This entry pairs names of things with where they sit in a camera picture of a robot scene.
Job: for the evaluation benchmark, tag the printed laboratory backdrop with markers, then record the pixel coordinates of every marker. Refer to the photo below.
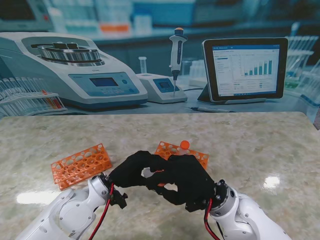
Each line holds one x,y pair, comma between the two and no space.
160,50

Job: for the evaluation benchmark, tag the orange tube cap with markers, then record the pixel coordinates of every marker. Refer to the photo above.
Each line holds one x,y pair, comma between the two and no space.
185,144
160,171

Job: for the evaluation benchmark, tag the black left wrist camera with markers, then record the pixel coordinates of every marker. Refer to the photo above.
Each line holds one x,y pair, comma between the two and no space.
119,199

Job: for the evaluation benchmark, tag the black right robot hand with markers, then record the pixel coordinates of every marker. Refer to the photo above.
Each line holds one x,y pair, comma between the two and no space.
190,180

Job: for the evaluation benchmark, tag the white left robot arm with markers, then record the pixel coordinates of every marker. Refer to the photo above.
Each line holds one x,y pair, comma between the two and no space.
67,212

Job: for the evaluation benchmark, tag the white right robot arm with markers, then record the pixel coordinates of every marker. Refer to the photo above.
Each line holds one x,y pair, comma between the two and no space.
245,217

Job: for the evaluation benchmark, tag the orange test tube rack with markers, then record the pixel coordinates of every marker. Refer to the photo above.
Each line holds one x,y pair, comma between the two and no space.
165,150
77,165

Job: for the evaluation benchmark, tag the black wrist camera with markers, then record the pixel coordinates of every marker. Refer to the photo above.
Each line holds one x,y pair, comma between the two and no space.
196,206
119,199

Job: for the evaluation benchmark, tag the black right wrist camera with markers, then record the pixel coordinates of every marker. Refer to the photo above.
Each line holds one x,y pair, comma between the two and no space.
196,206

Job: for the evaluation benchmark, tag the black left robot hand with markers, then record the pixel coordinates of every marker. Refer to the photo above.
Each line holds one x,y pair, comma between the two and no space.
130,172

